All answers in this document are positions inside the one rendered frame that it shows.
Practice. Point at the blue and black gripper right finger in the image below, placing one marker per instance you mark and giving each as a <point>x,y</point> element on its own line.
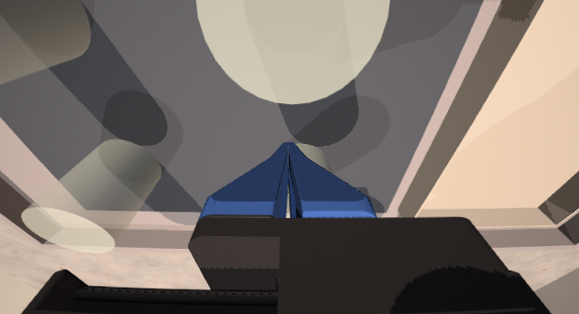
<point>316,193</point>

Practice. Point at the beige shallow tray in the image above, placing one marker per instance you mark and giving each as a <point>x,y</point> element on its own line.
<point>518,166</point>

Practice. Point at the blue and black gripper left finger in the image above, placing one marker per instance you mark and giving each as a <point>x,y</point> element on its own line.
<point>262,190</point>

